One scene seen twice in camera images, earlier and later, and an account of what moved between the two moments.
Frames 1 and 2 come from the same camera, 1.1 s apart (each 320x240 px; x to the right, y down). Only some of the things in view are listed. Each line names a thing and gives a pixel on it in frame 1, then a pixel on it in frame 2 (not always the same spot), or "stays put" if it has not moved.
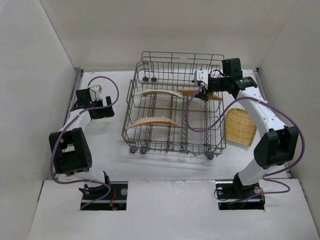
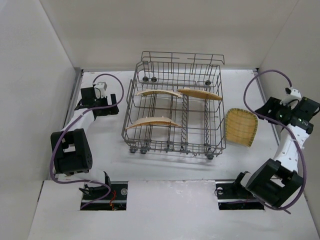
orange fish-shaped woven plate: (154, 121) stays put
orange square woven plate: (191, 92) stays put
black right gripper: (207, 90) → (265, 109)
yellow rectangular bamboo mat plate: (160, 91) stays put
